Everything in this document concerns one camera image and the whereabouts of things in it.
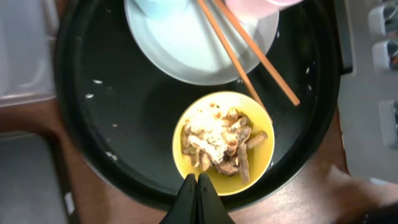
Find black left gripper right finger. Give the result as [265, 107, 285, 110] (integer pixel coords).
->
[197, 174, 234, 224]

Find round black tray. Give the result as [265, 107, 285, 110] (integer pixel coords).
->
[55, 1, 340, 210]

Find right wooden chopstick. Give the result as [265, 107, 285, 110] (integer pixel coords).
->
[214, 0, 300, 106]

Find wooden chopstick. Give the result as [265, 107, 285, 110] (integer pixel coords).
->
[214, 0, 300, 106]
[197, 0, 271, 118]

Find blue cup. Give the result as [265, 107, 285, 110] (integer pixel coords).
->
[135, 0, 188, 16]

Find clear plastic bin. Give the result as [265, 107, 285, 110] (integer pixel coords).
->
[1, 0, 60, 107]

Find yellow bowl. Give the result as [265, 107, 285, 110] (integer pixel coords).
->
[172, 91, 275, 196]

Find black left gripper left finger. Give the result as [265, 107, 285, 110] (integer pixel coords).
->
[160, 174, 197, 224]

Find left wooden chopstick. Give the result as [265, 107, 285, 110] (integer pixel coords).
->
[197, 0, 271, 118]

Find pink cup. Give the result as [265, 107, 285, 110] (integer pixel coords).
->
[225, 0, 302, 19]

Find food leftovers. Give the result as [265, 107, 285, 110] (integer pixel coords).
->
[180, 103, 268, 183]

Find grey plate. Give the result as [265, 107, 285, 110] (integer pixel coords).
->
[124, 0, 279, 85]

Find grey dishwasher rack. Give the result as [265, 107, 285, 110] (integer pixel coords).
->
[334, 0, 397, 184]

